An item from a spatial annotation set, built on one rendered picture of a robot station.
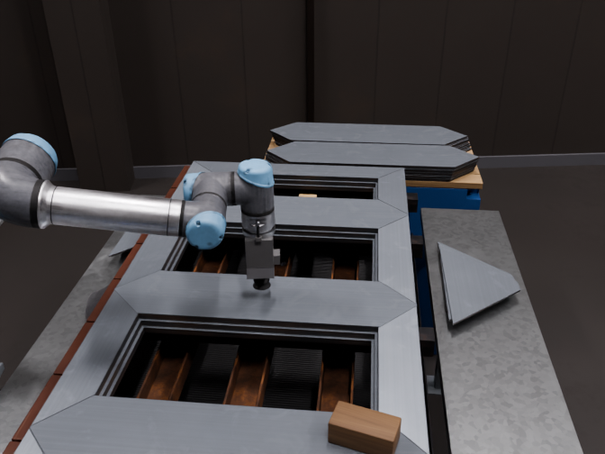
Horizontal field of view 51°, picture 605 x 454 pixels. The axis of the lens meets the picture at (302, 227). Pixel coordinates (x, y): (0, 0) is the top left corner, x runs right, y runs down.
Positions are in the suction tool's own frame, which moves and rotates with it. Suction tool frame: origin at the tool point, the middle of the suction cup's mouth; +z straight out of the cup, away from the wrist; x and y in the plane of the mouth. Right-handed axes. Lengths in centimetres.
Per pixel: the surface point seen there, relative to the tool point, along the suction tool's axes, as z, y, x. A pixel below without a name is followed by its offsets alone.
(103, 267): 21, 43, 51
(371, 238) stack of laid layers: 6.4, 30.6, -31.0
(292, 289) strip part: 3.4, 2.5, -7.3
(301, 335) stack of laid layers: 6.5, -11.4, -8.9
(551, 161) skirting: 86, 253, -186
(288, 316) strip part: 3.4, -8.1, -6.1
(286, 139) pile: 5, 104, -8
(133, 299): 3.4, 0.7, 31.1
